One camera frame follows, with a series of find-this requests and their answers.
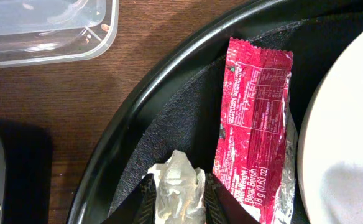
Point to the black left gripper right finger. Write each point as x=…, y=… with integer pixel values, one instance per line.
x=221, y=206

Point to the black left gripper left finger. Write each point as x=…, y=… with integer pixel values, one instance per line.
x=138, y=207

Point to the white tissue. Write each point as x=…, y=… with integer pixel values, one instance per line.
x=179, y=191

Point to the red snack wrapper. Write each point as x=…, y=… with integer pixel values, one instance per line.
x=255, y=156

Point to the round black tray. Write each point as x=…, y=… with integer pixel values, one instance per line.
x=176, y=106

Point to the grey round plate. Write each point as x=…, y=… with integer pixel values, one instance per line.
x=330, y=148

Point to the clear plastic storage bin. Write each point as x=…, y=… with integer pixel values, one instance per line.
x=35, y=32

